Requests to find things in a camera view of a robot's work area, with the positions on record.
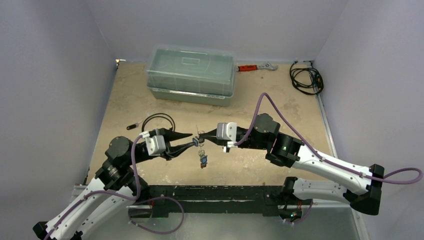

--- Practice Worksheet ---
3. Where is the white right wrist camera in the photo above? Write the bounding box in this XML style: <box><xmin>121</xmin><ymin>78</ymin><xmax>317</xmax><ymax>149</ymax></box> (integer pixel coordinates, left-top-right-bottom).
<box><xmin>216</xmin><ymin>122</ymin><xmax>238</xmax><ymax>148</ymax></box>

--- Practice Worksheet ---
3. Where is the metal keyring plate with keys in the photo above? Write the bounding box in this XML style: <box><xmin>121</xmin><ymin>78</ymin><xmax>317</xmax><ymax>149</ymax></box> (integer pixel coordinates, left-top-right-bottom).
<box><xmin>192</xmin><ymin>128</ymin><xmax>208</xmax><ymax>169</ymax></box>

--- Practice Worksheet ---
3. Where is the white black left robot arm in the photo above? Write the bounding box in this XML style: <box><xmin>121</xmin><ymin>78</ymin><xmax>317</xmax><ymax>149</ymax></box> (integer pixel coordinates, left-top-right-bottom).
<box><xmin>32</xmin><ymin>128</ymin><xmax>199</xmax><ymax>240</ymax></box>

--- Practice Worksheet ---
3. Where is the red handled adjustable wrench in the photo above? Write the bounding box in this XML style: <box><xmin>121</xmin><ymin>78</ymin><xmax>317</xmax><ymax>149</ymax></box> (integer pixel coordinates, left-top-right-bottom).
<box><xmin>236</xmin><ymin>62</ymin><xmax>278</xmax><ymax>72</ymax></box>

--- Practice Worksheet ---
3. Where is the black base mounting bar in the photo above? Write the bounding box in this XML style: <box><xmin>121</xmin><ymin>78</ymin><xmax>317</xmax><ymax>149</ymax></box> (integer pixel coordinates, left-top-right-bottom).
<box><xmin>127</xmin><ymin>185</ymin><xmax>301</xmax><ymax>218</ymax></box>

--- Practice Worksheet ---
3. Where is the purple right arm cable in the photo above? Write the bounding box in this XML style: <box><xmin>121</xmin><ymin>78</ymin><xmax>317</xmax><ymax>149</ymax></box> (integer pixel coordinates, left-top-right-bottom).
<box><xmin>233</xmin><ymin>92</ymin><xmax>424</xmax><ymax>226</ymax></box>

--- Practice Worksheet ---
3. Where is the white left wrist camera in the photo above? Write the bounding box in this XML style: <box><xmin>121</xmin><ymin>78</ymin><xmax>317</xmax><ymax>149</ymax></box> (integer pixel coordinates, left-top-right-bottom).
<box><xmin>139</xmin><ymin>131</ymin><xmax>166</xmax><ymax>156</ymax></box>

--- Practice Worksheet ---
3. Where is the green clear-lid storage box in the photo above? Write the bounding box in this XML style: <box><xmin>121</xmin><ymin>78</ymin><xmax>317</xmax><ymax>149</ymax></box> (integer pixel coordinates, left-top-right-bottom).
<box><xmin>145</xmin><ymin>44</ymin><xmax>236</xmax><ymax>107</ymax></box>

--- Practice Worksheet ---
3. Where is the black USB cable loop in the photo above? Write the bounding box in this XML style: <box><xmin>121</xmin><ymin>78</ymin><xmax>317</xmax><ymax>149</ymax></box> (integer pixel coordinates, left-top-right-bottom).
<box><xmin>141</xmin><ymin>112</ymin><xmax>176</xmax><ymax>133</ymax></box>

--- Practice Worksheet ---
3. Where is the black coiled cable bundle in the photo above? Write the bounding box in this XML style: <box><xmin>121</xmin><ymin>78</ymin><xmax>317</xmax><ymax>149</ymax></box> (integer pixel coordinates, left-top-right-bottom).
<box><xmin>289</xmin><ymin>60</ymin><xmax>325</xmax><ymax>96</ymax></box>

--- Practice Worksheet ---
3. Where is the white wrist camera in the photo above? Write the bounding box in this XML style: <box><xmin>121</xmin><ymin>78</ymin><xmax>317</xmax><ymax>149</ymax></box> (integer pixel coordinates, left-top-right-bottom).
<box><xmin>139</xmin><ymin>131</ymin><xmax>166</xmax><ymax>156</ymax></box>
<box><xmin>216</xmin><ymin>122</ymin><xmax>238</xmax><ymax>148</ymax></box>

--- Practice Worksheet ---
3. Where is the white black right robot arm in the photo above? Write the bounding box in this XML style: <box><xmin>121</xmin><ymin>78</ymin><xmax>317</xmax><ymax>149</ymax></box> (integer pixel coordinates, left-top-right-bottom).
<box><xmin>198</xmin><ymin>113</ymin><xmax>385</xmax><ymax>216</ymax></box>

